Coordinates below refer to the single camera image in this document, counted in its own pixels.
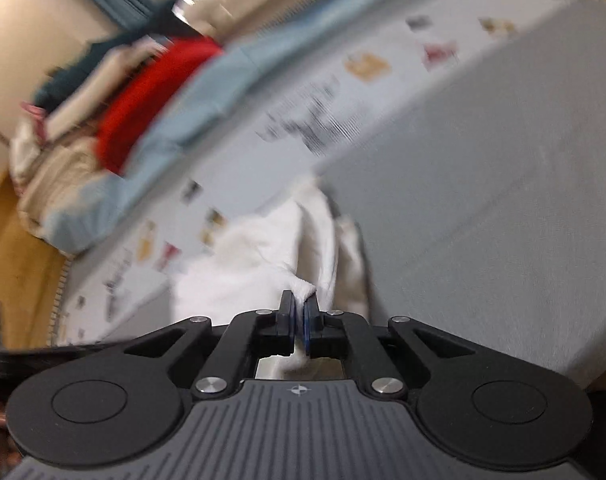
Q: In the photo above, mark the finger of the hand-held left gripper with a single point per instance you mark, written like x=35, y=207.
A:
x=43, y=357

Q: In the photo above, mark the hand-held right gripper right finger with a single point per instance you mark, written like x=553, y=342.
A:
x=309, y=325

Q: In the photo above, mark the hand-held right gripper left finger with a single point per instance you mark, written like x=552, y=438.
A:
x=290, y=325

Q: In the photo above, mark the red folded blanket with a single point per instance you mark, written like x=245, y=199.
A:
x=148, y=95

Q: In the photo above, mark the white long-sleeved shirt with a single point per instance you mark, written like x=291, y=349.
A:
x=253, y=260

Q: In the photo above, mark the grey printed bed sheet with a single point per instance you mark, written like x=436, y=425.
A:
x=458, y=160

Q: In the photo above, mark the teal shark plush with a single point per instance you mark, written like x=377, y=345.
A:
x=83, y=70

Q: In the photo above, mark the light blue quilt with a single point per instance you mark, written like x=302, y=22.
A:
x=193, y=125

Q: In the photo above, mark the pink and white cloth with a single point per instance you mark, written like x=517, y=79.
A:
x=33, y=120

